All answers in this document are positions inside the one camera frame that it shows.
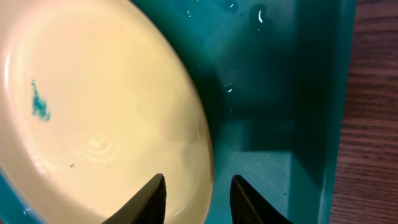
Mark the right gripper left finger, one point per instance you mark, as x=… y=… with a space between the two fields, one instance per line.
x=147 y=206

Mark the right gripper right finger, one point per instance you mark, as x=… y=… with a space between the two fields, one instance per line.
x=248 y=206

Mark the yellow-green plate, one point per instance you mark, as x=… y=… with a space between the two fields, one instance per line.
x=94 y=103

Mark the teal plastic tray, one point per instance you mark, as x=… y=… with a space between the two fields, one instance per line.
x=271 y=78

